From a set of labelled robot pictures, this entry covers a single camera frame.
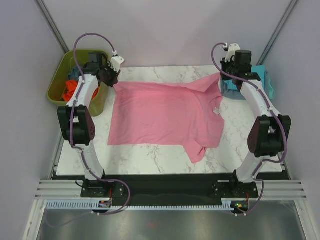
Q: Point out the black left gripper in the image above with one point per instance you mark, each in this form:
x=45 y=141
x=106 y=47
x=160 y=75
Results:
x=115 y=76

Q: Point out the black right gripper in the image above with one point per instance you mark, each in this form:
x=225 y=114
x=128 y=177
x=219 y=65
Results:
x=225 y=64

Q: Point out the pink t shirt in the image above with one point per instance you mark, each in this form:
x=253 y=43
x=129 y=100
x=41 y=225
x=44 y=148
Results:
x=169 y=114

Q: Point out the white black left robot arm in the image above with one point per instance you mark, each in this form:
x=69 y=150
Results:
x=77 y=125

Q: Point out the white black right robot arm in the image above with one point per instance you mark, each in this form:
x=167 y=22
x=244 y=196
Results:
x=269 y=133

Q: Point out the folded turquoise t shirt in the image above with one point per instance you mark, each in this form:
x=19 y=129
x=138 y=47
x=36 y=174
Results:
x=262 y=72

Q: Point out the folded grey blue t shirt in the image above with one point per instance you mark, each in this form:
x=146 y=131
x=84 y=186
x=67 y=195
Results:
x=236 y=95

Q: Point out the dark teal t shirt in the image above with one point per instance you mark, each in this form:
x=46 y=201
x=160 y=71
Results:
x=75 y=73

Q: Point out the orange t shirt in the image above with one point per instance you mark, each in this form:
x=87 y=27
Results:
x=70 y=86

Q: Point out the olive green plastic bin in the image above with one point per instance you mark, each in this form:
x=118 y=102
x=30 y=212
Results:
x=58 y=84

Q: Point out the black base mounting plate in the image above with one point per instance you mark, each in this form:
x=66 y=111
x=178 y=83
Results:
x=169 y=190

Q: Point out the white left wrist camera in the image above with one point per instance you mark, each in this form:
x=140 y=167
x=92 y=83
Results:
x=116 y=61

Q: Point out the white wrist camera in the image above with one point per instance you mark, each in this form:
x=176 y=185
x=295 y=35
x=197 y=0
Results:
x=230 y=50
x=116 y=61

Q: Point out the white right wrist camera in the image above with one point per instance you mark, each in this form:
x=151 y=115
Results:
x=230 y=50

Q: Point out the right aluminium corner post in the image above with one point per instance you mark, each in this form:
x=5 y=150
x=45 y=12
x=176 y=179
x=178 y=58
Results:
x=277 y=31

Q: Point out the aluminium corner post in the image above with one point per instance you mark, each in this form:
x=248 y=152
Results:
x=277 y=31
x=52 y=24

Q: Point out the left aluminium corner post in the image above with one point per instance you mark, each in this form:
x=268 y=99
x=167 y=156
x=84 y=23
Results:
x=52 y=24

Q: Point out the aluminium front rail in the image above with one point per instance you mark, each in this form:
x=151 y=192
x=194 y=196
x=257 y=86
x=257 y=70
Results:
x=273 y=190

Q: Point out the white slotted cable duct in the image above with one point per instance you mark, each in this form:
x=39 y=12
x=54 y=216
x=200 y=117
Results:
x=98 y=205

